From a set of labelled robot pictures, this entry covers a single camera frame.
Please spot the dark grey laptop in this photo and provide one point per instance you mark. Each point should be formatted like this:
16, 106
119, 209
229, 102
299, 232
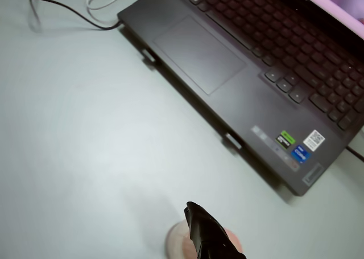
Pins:
227, 79

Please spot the pink cosmetic bottle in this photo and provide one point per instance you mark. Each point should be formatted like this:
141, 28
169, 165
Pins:
177, 242

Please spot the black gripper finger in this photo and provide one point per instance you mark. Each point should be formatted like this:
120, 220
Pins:
210, 236

